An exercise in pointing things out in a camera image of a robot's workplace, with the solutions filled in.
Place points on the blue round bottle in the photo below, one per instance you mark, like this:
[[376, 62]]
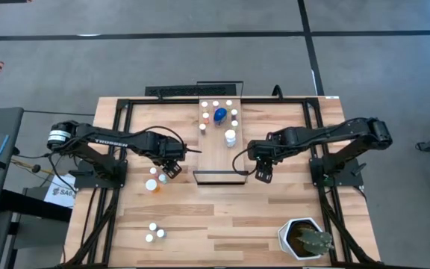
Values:
[[220, 114]]

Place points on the white angular plant pot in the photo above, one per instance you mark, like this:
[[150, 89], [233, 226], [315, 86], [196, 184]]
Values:
[[284, 239]]

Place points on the white supplement bottle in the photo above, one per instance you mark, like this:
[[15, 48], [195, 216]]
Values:
[[230, 136]]

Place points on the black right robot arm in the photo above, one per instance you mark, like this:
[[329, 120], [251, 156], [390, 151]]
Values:
[[330, 134]]

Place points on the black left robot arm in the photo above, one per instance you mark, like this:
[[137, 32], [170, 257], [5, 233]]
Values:
[[106, 140]]

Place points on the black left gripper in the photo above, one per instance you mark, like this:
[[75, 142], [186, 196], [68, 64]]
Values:
[[162, 147]]

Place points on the grey desk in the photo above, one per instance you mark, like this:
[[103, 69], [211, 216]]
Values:
[[9, 127]]

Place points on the black perforated power strip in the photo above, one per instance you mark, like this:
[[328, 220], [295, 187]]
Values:
[[190, 90]]

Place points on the black table beam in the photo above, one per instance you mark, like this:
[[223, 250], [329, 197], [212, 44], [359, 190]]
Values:
[[32, 205]]

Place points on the green pill bottle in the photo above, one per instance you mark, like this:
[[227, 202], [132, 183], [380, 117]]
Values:
[[162, 179]]

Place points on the green cactus plant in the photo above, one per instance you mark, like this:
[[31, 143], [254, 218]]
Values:
[[314, 241]]

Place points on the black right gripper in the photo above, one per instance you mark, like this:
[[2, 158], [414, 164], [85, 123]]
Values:
[[271, 147]]

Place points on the black round plug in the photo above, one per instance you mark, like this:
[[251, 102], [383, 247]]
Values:
[[36, 169]]

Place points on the large orange pill bottle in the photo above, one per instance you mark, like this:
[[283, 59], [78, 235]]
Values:
[[151, 185]]

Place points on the small amber pill bottle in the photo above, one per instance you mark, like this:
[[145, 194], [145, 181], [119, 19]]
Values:
[[152, 226]]

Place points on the white printed paper sheet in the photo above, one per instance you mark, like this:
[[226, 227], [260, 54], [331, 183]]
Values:
[[60, 190]]

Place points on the small orange pill bottle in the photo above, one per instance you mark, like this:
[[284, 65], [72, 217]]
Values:
[[205, 116]]

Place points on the yellow-green pill bottle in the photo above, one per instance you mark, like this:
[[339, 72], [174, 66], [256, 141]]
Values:
[[204, 104]]

